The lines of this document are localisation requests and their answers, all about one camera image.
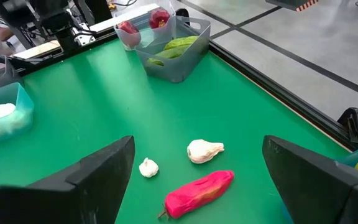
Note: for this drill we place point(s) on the cream garlic bulb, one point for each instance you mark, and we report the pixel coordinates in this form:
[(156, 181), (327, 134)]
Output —
[(202, 151)]

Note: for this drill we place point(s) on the striped hazard tape box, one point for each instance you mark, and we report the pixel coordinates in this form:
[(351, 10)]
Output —
[(291, 3)]

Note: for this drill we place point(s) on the dark green cucumber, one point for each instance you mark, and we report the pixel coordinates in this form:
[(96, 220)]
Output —
[(166, 55)]

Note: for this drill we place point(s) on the light green cucumber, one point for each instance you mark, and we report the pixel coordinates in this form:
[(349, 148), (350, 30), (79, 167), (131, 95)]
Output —
[(180, 42)]

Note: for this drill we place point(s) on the dark red round fruit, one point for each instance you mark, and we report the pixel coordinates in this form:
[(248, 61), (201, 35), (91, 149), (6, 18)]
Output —
[(128, 28)]

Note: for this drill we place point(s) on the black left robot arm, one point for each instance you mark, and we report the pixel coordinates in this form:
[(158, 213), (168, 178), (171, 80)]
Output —
[(57, 18)]

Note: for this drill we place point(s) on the clear plastic basket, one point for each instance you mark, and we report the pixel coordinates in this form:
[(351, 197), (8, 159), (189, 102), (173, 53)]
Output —
[(148, 39)]

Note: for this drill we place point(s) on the blue plastic basket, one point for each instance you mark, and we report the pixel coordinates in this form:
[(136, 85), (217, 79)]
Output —
[(350, 157)]

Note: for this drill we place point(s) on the grey translucent basket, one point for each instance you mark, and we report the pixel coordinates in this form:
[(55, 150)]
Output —
[(179, 68)]

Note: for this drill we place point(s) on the white garlic bulb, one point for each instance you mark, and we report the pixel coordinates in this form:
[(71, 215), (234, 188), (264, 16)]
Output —
[(1, 111)]

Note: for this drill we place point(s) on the teal plastic basket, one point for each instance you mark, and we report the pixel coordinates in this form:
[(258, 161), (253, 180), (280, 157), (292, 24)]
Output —
[(23, 102)]

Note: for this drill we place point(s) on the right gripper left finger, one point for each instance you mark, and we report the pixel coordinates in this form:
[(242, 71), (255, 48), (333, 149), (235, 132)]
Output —
[(98, 186)]

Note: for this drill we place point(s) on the small garlic bulb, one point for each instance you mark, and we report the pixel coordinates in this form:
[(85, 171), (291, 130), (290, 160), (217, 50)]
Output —
[(148, 168)]

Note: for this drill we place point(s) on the red chili pepper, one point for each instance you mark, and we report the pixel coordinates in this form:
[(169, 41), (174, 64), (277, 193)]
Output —
[(197, 193)]

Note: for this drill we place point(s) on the black clamp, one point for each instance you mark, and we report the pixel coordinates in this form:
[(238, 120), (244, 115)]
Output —
[(351, 124), (182, 13)]

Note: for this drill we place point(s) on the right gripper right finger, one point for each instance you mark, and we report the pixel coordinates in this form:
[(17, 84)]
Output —
[(319, 193)]

